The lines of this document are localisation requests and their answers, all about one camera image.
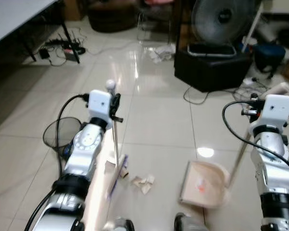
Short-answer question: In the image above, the beige long-handled dustpan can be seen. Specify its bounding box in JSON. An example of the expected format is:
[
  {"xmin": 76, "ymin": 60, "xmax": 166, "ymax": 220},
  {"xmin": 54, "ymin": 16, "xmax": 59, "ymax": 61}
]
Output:
[{"xmin": 178, "ymin": 83, "xmax": 289, "ymax": 209}]

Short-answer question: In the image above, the clear plastic chair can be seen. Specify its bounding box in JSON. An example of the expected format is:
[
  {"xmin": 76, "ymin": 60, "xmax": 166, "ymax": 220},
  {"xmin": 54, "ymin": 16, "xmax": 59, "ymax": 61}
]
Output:
[{"xmin": 137, "ymin": 9, "xmax": 172, "ymax": 44}]

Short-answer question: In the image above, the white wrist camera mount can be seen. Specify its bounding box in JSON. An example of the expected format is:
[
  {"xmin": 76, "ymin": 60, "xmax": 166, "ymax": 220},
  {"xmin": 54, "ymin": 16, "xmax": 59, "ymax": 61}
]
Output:
[
  {"xmin": 259, "ymin": 94, "xmax": 289, "ymax": 128},
  {"xmin": 88, "ymin": 90, "xmax": 112, "ymax": 121}
]

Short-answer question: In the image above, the broom with white knob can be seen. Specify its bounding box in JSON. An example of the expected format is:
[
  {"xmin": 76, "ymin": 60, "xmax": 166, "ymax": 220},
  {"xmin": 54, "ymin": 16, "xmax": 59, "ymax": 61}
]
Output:
[{"xmin": 105, "ymin": 79, "xmax": 131, "ymax": 198}]

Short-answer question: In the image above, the black floor cable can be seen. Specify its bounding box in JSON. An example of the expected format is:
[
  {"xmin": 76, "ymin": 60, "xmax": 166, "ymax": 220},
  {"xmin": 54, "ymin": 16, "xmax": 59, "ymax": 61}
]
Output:
[{"xmin": 183, "ymin": 76, "xmax": 280, "ymax": 105}]

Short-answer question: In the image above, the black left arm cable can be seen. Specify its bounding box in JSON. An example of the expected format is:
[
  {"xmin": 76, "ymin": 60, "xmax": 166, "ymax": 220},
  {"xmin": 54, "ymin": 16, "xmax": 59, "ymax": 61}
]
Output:
[{"xmin": 55, "ymin": 94, "xmax": 90, "ymax": 175}]

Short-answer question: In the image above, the grey standing fan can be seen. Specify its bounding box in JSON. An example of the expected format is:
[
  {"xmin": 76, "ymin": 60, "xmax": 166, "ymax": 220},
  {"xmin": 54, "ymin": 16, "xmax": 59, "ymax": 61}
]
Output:
[{"xmin": 188, "ymin": 0, "xmax": 259, "ymax": 58}]

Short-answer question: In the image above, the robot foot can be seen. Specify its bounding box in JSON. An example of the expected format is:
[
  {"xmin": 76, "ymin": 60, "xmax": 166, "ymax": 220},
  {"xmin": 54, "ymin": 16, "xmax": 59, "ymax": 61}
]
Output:
[
  {"xmin": 104, "ymin": 218, "xmax": 136, "ymax": 231},
  {"xmin": 174, "ymin": 213, "xmax": 208, "ymax": 231}
]

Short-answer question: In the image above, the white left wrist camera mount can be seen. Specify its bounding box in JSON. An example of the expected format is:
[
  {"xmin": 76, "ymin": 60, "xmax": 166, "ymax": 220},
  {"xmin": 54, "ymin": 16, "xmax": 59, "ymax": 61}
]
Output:
[{"xmin": 88, "ymin": 90, "xmax": 112, "ymax": 121}]

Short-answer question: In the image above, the black power adapter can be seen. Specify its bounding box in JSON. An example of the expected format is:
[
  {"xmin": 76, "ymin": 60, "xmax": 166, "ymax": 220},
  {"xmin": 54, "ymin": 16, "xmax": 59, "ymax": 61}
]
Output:
[{"xmin": 39, "ymin": 48, "xmax": 52, "ymax": 61}]

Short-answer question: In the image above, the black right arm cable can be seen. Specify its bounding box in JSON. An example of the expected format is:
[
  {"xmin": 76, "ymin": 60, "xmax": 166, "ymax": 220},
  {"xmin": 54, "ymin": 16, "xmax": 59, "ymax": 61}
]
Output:
[{"xmin": 222, "ymin": 94, "xmax": 289, "ymax": 181}]

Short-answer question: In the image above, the crumpled white paper pile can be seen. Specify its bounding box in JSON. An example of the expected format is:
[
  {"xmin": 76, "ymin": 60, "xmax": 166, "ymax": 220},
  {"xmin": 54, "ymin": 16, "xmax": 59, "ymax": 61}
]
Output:
[{"xmin": 149, "ymin": 45, "xmax": 177, "ymax": 64}]

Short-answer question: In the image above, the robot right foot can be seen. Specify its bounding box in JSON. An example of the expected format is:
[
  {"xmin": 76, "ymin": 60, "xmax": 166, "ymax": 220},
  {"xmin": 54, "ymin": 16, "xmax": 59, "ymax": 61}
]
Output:
[{"xmin": 174, "ymin": 213, "xmax": 208, "ymax": 231}]

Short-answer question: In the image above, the dark blue round stool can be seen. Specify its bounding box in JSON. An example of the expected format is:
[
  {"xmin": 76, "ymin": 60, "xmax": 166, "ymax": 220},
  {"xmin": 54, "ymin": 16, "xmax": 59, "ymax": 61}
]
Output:
[{"xmin": 254, "ymin": 44, "xmax": 286, "ymax": 74}]

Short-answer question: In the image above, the white pole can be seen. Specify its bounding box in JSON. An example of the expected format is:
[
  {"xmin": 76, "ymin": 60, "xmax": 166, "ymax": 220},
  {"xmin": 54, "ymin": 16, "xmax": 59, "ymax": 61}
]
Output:
[{"xmin": 241, "ymin": 4, "xmax": 264, "ymax": 53}]

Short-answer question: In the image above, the dark round ottoman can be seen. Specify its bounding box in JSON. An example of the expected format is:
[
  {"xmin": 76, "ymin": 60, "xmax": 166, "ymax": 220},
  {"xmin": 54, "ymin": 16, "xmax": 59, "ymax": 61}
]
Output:
[{"xmin": 88, "ymin": 4, "xmax": 138, "ymax": 34}]

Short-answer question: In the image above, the black router with antennas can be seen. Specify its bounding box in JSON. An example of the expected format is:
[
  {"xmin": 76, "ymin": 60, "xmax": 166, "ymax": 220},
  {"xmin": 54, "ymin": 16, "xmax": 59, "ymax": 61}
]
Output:
[{"xmin": 57, "ymin": 33, "xmax": 86, "ymax": 54}]

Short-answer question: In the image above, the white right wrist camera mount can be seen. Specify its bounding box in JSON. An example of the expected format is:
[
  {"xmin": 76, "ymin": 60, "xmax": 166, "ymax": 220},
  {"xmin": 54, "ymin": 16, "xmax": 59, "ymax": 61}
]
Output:
[{"xmin": 259, "ymin": 94, "xmax": 289, "ymax": 128}]

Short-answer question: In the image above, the white table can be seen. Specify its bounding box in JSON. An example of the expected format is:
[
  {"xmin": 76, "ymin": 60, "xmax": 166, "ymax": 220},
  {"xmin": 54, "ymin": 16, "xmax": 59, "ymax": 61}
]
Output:
[{"xmin": 0, "ymin": 0, "xmax": 81, "ymax": 64}]

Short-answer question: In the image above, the large crumpled beige paper scrap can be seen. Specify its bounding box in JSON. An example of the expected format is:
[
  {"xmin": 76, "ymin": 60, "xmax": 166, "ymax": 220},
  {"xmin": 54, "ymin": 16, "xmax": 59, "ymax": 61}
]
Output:
[{"xmin": 130, "ymin": 174, "xmax": 156, "ymax": 194}]

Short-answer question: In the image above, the black round mesh basket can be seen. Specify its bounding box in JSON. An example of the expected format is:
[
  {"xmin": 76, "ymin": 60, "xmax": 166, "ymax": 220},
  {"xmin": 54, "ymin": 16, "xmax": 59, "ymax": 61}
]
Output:
[{"xmin": 42, "ymin": 118, "xmax": 80, "ymax": 150}]

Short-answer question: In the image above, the black storage box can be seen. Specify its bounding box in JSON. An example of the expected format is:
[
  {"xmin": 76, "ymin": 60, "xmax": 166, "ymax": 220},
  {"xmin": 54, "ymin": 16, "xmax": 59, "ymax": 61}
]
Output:
[{"xmin": 174, "ymin": 45, "xmax": 254, "ymax": 92}]

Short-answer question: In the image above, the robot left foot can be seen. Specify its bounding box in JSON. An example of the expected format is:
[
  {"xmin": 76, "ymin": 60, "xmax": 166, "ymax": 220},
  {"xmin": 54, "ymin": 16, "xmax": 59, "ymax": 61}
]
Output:
[{"xmin": 104, "ymin": 218, "xmax": 136, "ymax": 231}]

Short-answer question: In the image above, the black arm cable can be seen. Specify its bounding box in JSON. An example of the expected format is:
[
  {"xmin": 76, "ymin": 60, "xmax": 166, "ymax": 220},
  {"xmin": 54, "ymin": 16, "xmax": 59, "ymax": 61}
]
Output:
[
  {"xmin": 222, "ymin": 94, "xmax": 289, "ymax": 181},
  {"xmin": 55, "ymin": 94, "xmax": 90, "ymax": 175}
]

